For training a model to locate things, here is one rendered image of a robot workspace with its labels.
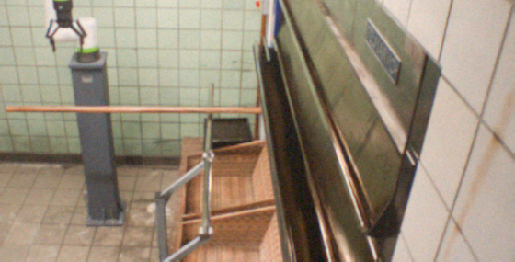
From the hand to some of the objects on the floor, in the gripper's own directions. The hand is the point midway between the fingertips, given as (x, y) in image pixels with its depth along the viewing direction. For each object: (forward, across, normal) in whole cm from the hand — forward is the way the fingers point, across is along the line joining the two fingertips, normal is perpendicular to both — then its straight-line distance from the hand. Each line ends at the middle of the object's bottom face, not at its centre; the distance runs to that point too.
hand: (67, 49), depth 238 cm
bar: (+144, -55, +46) cm, 161 cm away
